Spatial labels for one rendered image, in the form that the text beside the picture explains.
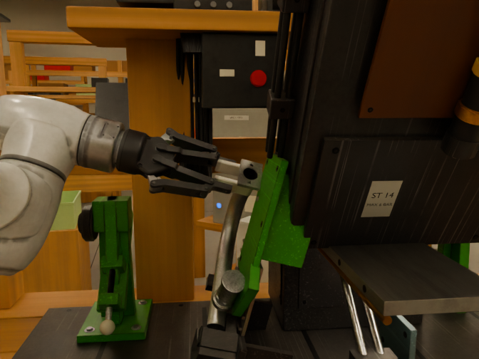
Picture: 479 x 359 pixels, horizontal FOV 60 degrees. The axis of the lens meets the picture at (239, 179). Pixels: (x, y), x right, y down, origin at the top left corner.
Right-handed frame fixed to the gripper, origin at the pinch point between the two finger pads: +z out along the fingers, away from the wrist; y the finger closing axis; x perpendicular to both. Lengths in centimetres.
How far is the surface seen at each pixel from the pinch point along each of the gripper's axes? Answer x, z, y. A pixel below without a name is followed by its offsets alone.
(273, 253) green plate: -2.5, 7.5, -14.2
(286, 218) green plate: -6.6, 7.9, -10.0
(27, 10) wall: 599, -432, 755
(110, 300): 22.4, -16.3, -18.6
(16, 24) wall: 622, -449, 726
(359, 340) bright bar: -3.7, 20.9, -25.3
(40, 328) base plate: 37, -30, -23
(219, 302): 5.9, 1.6, -20.6
